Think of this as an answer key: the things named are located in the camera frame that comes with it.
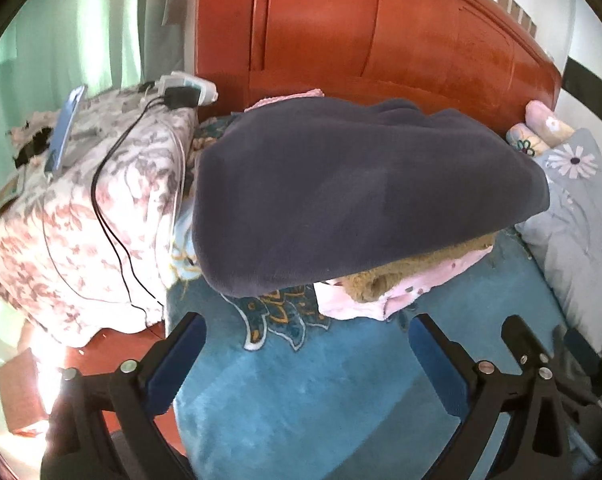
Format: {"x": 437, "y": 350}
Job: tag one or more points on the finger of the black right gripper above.
{"x": 526, "y": 349}
{"x": 578, "y": 359}

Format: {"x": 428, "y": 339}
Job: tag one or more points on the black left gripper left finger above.
{"x": 103, "y": 426}

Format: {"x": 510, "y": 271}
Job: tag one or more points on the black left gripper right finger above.
{"x": 536, "y": 444}

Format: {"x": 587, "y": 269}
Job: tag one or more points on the dark navy white jacket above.
{"x": 498, "y": 188}

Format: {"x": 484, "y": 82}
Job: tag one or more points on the cardboard box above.
{"x": 28, "y": 389}

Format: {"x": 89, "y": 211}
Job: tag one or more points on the grey daisy print quilt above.
{"x": 566, "y": 239}

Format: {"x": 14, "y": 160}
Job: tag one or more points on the teal floral blanket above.
{"x": 282, "y": 390}

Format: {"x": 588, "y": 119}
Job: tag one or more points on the floral covered bedside table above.
{"x": 91, "y": 248}

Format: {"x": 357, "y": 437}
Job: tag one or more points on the olive fleece folded garment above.
{"x": 370, "y": 285}

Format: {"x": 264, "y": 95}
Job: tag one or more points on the pink folded garment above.
{"x": 406, "y": 284}

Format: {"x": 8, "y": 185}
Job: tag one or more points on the pink floral pillow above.
{"x": 540, "y": 131}

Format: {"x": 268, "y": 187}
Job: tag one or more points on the blue smartphone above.
{"x": 59, "y": 138}

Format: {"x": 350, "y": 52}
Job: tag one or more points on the black charger plug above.
{"x": 181, "y": 97}

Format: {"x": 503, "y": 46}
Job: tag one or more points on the red wooden headboard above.
{"x": 463, "y": 54}

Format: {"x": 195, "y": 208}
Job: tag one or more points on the white power strip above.
{"x": 208, "y": 91}

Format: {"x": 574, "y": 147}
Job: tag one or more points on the green curtain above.
{"x": 52, "y": 46}

